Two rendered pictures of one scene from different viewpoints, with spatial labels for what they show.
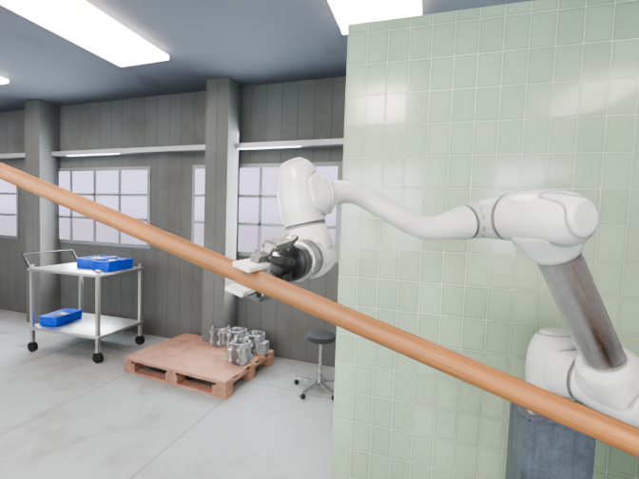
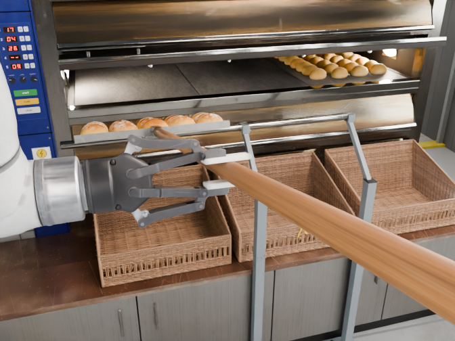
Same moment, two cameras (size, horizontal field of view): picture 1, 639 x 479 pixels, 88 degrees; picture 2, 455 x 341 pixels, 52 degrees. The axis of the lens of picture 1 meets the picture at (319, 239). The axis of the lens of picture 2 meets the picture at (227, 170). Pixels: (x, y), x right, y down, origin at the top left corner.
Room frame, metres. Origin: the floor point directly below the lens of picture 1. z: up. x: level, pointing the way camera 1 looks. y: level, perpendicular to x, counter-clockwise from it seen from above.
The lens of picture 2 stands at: (0.84, 0.63, 1.83)
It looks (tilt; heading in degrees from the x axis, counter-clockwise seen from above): 26 degrees down; 238
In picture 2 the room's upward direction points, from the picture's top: straight up
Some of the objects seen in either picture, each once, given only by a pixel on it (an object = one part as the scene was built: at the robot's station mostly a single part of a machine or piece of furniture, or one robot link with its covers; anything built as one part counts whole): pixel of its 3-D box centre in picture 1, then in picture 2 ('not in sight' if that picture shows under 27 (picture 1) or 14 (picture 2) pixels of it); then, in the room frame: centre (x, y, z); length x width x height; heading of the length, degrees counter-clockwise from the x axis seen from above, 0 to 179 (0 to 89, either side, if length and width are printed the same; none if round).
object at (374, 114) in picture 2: not in sight; (259, 124); (-0.47, -1.16, 1.02); 1.79 x 0.11 x 0.19; 164
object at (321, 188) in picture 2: not in sight; (279, 201); (-0.42, -0.90, 0.72); 0.56 x 0.49 x 0.28; 164
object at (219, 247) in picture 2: not in sight; (158, 219); (0.15, -1.06, 0.72); 0.56 x 0.49 x 0.28; 165
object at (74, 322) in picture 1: (86, 300); not in sight; (3.99, 2.81, 0.57); 1.22 x 0.74 x 1.14; 70
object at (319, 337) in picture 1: (318, 361); not in sight; (3.17, -0.03, 0.27); 0.51 x 0.48 x 0.54; 160
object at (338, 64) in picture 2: not in sight; (327, 60); (-1.15, -1.43, 1.21); 0.61 x 0.48 x 0.06; 74
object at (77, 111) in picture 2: not in sight; (258, 95); (-0.48, -1.18, 1.16); 1.80 x 0.06 x 0.04; 164
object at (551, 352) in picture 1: (555, 360); not in sight; (1.14, -0.84, 1.17); 0.18 x 0.16 x 0.22; 19
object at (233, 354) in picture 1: (202, 350); not in sight; (3.55, 1.23, 0.19); 1.32 x 0.94 x 0.37; 71
